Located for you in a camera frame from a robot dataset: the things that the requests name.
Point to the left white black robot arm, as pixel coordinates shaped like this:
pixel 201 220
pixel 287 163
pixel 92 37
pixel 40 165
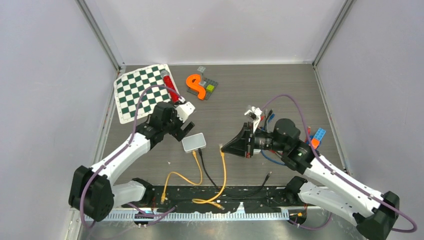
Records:
pixel 93 190

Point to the yellow-green lego brick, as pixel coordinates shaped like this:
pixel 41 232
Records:
pixel 210 88

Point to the blue orange lego bricks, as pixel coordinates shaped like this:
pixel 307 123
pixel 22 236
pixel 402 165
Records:
pixel 315 139

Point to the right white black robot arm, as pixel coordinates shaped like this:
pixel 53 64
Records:
pixel 370 211

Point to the red toy microphone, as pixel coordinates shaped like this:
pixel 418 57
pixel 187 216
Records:
pixel 165 75

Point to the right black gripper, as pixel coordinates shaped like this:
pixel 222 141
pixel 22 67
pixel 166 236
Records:
pixel 240 145

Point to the grey lego tower piece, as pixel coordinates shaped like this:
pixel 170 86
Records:
pixel 202 69

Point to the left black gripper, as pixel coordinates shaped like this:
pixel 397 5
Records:
pixel 178 133

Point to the orange S-shaped toy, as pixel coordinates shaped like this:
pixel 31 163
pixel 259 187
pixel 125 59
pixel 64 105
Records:
pixel 193 82

